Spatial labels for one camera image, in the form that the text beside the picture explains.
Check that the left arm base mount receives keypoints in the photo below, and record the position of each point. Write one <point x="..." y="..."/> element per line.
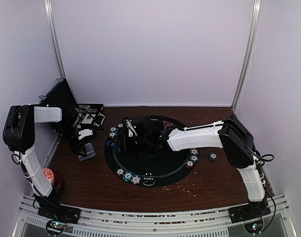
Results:
<point x="58" y="220"/>

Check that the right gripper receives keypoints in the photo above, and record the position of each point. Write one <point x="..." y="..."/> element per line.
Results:
<point x="126" y="147"/>

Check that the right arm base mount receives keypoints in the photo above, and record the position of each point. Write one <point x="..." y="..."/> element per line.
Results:
<point x="251" y="216"/>

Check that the blue small blind button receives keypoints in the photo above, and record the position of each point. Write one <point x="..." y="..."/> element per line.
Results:
<point x="110" y="143"/>

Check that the green fifty chip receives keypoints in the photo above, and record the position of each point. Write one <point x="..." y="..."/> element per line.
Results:
<point x="114" y="129"/>

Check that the leftover cards on table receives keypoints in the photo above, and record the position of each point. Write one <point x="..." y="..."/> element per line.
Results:
<point x="90" y="155"/>

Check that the green chip stack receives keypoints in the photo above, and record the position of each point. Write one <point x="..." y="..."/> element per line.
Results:
<point x="213" y="156"/>

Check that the playing card deck in case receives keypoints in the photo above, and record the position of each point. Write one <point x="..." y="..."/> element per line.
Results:
<point x="88" y="119"/>

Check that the red triangle marker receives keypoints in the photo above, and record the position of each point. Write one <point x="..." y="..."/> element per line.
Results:
<point x="167" y="124"/>

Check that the chrome case handle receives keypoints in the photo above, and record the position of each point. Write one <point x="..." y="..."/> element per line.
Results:
<point x="99" y="121"/>

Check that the red patterned tin can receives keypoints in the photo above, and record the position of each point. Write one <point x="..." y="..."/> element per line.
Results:
<point x="54" y="178"/>

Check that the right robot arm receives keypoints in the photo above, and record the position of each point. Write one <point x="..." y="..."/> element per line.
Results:
<point x="236" y="141"/>

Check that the round black poker mat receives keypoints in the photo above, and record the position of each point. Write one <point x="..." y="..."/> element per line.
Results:
<point x="168" y="168"/>

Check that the grey card deck box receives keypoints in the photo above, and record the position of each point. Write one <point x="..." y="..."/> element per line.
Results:
<point x="88" y="149"/>

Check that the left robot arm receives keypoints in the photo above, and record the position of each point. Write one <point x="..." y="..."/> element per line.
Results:
<point x="19" y="136"/>

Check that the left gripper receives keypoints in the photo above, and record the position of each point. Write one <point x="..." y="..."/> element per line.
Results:
<point x="76" y="147"/>

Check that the aluminium front rail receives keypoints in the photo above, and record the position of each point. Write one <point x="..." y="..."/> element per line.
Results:
<point x="215" y="222"/>

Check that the black poker set case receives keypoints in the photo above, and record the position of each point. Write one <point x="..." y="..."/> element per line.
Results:
<point x="61" y="98"/>

